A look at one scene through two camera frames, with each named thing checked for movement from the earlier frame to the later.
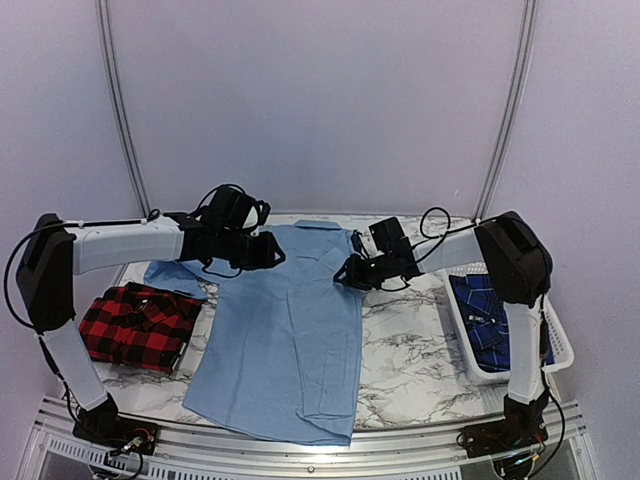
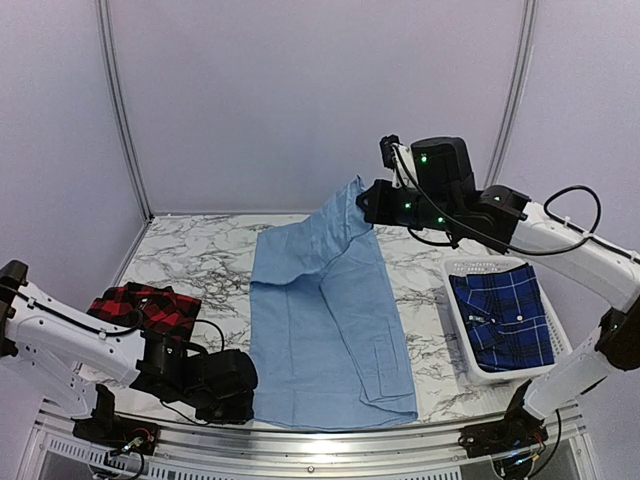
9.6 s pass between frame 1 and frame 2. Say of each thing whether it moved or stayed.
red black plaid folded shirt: stayed
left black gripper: moved
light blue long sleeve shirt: moved
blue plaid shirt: stayed
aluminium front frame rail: stayed
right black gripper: moved
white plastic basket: stayed
